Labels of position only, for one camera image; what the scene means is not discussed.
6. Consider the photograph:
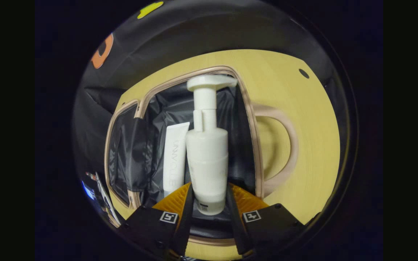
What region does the white pump bottle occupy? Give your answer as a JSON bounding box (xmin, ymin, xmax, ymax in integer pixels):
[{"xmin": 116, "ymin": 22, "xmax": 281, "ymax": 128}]
[{"xmin": 185, "ymin": 74, "xmax": 238, "ymax": 216}]

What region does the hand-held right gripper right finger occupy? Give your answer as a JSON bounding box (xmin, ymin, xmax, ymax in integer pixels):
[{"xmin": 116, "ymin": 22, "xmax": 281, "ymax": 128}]
[{"xmin": 225, "ymin": 182, "xmax": 306, "ymax": 257}]

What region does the black backdrop cloth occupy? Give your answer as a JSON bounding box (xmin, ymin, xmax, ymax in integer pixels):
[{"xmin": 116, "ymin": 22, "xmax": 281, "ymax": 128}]
[{"xmin": 72, "ymin": 0, "xmax": 356, "ymax": 189}]

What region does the white squeeze tube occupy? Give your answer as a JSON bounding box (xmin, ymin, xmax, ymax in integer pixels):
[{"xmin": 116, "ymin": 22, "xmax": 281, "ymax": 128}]
[{"xmin": 163, "ymin": 122, "xmax": 190, "ymax": 198}]

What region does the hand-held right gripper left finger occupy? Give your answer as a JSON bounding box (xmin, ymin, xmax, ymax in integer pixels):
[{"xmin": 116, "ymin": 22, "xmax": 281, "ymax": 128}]
[{"xmin": 121, "ymin": 182, "xmax": 195, "ymax": 260}]

